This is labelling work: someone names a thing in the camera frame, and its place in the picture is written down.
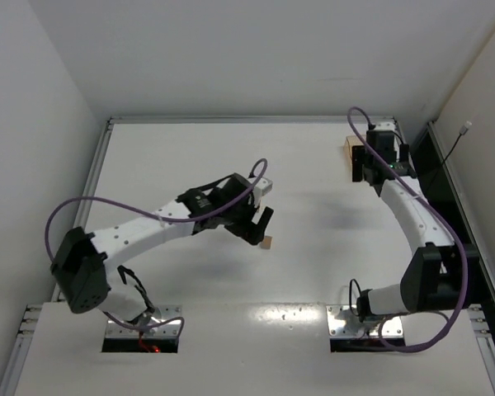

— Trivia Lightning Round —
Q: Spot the aluminium table frame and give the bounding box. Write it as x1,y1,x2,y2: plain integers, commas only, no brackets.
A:
3,117,495,395

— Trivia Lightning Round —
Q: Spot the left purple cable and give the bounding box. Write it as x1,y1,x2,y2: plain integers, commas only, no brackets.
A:
44,158,270,331

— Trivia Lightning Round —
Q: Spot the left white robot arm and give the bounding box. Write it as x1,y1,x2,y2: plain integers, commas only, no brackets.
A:
50,173,273,329

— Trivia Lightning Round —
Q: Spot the purple cable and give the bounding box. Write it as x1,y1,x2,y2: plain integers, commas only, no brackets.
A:
346,106,470,353
44,158,270,331

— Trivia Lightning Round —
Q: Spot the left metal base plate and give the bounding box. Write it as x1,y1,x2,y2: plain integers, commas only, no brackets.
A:
105,305,185,341

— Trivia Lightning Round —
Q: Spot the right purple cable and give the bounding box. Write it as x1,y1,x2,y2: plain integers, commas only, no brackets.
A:
346,106,470,353

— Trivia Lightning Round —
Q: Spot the metal base plate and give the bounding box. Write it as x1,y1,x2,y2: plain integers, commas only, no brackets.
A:
326,304,404,340
105,305,185,341

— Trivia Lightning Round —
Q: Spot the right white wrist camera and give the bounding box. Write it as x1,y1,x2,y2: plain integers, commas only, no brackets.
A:
375,121,397,132

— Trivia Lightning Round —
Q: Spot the black wall cable with plug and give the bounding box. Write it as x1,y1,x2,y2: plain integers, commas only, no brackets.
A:
427,120,473,182

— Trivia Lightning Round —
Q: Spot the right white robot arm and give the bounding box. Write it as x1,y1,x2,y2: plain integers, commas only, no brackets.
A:
352,130,464,322

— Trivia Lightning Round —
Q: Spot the plain wooden block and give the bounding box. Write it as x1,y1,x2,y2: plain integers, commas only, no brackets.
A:
260,235,272,250

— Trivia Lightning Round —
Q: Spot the transparent amber plastic tray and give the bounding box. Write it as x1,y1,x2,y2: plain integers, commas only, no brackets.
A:
343,134,362,172

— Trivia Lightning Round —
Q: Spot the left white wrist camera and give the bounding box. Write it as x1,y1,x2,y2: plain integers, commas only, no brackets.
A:
252,177,273,201

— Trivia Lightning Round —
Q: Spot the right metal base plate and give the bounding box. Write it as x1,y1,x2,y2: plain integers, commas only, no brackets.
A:
326,304,404,340

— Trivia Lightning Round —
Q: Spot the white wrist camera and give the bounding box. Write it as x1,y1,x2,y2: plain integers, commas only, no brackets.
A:
375,121,397,132
252,177,273,201

